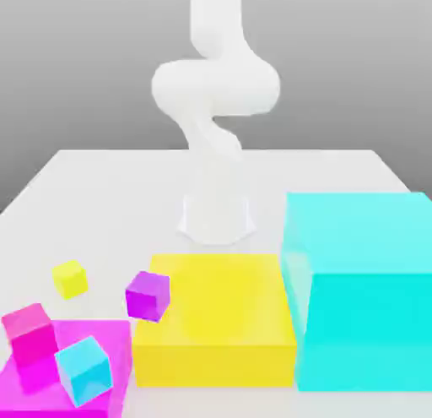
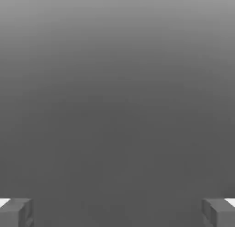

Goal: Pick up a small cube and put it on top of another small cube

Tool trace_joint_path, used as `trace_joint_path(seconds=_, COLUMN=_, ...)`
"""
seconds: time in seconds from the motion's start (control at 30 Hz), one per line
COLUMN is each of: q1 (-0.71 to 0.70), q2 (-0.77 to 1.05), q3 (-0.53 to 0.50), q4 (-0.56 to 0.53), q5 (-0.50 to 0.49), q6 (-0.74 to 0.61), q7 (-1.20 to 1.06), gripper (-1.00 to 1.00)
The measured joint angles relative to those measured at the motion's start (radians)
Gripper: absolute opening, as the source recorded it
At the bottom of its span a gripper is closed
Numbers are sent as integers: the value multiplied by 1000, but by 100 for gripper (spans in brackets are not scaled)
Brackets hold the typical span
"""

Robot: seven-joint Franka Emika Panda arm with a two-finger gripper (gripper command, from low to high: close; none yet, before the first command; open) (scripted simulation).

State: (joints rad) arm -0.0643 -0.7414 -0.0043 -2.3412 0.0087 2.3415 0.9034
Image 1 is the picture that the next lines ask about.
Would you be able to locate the small purple cube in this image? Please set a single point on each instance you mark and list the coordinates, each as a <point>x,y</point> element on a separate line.
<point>146,298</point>

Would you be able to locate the large magenta box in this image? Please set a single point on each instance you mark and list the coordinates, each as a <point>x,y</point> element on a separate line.
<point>40,397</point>

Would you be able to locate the small light blue cube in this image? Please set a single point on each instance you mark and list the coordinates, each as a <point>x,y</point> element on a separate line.
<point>84,370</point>

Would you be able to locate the small yellow cube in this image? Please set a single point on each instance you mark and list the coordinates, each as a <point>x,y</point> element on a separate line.
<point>70,279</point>

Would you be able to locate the large cyan box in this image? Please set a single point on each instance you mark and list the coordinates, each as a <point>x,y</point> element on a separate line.
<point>364,310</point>

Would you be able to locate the large yellow box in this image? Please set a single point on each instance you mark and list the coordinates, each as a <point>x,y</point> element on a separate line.
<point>219,310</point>

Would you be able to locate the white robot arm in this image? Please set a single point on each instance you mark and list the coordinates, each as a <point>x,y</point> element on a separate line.
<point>216,87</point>

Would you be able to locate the small pink cube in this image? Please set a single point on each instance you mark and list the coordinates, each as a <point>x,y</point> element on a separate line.
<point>30,337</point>

